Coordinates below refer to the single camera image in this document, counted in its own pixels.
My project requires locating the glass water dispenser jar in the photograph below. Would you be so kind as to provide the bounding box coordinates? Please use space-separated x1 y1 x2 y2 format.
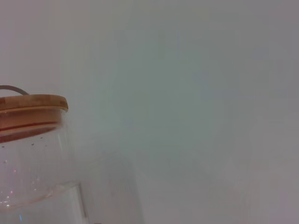
0 114 91 224

